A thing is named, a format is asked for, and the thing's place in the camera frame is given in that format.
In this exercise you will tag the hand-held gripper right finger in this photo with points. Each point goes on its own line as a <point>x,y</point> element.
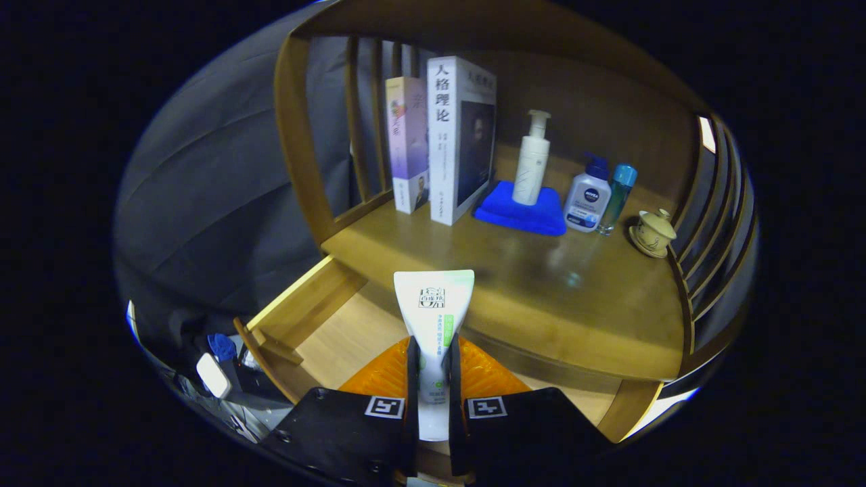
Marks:
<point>455,412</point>

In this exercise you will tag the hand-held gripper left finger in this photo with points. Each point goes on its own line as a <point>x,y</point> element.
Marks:
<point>411,406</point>

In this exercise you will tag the brown wooden drawer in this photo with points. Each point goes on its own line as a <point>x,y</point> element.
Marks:
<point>352,338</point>

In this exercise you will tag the white squeeze tube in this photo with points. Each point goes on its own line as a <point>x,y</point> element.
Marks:
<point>433,304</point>

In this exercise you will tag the wooden countertop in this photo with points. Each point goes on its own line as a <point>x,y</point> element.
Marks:
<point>541,284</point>

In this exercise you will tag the brown wooden cabinet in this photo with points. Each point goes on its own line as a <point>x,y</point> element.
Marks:
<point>609,101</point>

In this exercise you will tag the blue crumpled object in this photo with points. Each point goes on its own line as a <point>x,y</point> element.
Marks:
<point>221,346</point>

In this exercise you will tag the white rounded object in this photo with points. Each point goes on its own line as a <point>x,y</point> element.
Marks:
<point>213,375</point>

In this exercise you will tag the blue folded cloth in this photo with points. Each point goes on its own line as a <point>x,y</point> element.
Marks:
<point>521,218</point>

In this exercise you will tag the white bottle blue cap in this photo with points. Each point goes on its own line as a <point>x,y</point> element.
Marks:
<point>585,203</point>

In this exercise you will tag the thick white book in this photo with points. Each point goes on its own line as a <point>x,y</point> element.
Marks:
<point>446,155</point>

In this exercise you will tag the white pump bottle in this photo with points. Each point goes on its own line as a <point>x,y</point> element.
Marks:
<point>531,169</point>

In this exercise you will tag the beige lidded tea cup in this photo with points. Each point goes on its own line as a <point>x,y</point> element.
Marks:
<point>653,233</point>

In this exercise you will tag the purple book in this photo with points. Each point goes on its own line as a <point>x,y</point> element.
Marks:
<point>406,135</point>

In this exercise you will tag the slim teal bottle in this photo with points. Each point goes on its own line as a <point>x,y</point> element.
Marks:
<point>621,189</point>

